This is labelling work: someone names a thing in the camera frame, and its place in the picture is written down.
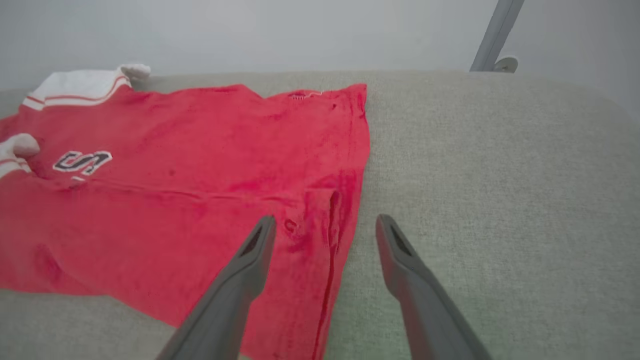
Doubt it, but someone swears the grey metal pole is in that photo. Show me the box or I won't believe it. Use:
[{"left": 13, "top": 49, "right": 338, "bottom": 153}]
[{"left": 469, "top": 0, "right": 526, "bottom": 72}]

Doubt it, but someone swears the grey-beige fabric sofa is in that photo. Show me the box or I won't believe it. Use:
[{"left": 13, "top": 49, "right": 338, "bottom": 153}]
[{"left": 0, "top": 70, "right": 640, "bottom": 360}]

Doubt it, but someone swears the grey round pole foot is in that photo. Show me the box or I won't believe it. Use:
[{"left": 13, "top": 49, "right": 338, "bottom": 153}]
[{"left": 492, "top": 56, "right": 519, "bottom": 74}]

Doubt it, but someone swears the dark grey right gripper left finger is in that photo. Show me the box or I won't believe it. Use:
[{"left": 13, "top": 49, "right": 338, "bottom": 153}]
[{"left": 155, "top": 215, "right": 278, "bottom": 360}]

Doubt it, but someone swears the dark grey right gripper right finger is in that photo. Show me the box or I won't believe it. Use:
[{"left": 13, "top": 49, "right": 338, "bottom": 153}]
[{"left": 375, "top": 213, "right": 494, "bottom": 360}]

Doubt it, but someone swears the red and white garment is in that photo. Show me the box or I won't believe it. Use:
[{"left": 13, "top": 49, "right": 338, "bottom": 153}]
[{"left": 0, "top": 63, "right": 372, "bottom": 360}]

